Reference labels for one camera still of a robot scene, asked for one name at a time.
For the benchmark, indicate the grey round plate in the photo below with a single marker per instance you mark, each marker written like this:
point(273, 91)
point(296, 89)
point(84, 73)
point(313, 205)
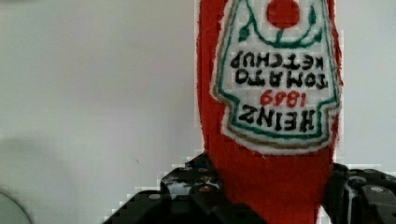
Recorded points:
point(11, 212)

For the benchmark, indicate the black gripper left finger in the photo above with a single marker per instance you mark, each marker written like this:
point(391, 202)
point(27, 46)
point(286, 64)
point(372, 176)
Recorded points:
point(191, 194)

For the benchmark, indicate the red plush ketchup bottle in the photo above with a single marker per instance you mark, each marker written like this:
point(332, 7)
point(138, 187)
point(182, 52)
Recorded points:
point(269, 94)

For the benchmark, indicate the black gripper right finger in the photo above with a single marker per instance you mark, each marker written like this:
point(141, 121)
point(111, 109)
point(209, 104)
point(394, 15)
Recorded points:
point(360, 196)

